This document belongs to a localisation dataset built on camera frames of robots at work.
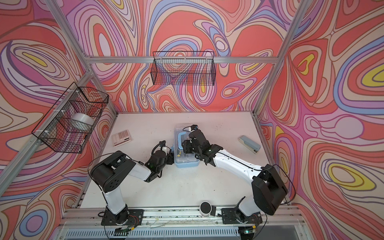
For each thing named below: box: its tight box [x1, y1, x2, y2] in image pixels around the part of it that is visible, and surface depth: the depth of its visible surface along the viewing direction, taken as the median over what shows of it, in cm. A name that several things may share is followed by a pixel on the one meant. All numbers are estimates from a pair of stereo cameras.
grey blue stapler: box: [238, 135, 261, 154], surface depth 100 cm
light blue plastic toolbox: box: [171, 132, 200, 168], surface depth 88 cm
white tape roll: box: [71, 113, 95, 133], surface depth 74 cm
